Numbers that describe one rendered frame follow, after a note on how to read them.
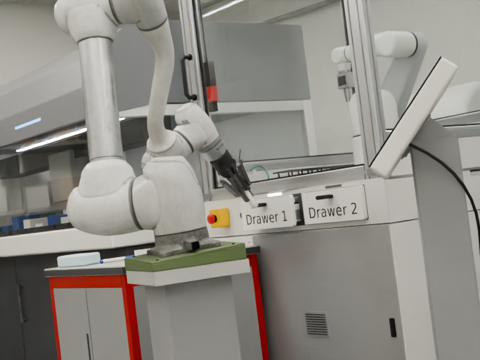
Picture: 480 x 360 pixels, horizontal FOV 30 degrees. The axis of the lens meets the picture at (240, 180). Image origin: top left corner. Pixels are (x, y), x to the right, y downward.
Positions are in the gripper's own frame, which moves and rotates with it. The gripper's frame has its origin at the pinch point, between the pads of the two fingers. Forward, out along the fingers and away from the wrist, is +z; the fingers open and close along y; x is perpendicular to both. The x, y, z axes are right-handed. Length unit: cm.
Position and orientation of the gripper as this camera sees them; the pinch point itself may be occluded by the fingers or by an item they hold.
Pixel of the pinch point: (249, 199)
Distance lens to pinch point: 318.1
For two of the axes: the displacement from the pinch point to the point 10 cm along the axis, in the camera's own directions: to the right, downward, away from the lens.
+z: 5.6, 7.7, 3.2
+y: 5.9, -6.3, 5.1
